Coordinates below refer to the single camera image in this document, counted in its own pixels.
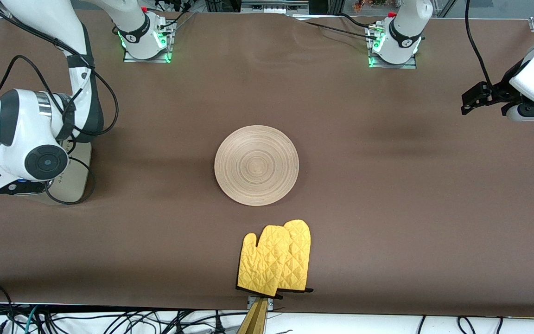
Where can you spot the round wooden plate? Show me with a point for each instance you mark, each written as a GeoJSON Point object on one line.
{"type": "Point", "coordinates": [257, 164]}

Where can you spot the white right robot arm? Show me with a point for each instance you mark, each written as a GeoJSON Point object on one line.
{"type": "Point", "coordinates": [30, 134]}

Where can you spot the cream and chrome toaster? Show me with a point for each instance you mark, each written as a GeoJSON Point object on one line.
{"type": "Point", "coordinates": [70, 185]}

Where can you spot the silver background equipment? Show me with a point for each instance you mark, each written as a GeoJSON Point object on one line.
{"type": "Point", "coordinates": [271, 7]}

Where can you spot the brown table cover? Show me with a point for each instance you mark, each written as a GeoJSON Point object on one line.
{"type": "Point", "coordinates": [248, 83]}

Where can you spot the yellow quilted oven mitt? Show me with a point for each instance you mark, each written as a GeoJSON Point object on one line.
{"type": "Point", "coordinates": [299, 250]}
{"type": "Point", "coordinates": [262, 264]}

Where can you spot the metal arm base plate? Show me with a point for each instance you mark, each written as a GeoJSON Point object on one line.
{"type": "Point", "coordinates": [392, 66]}
{"type": "Point", "coordinates": [146, 60]}

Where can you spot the small metal bracket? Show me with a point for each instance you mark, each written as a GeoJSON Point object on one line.
{"type": "Point", "coordinates": [270, 304]}

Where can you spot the wooden camera stand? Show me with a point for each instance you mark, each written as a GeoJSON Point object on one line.
{"type": "Point", "coordinates": [255, 320]}

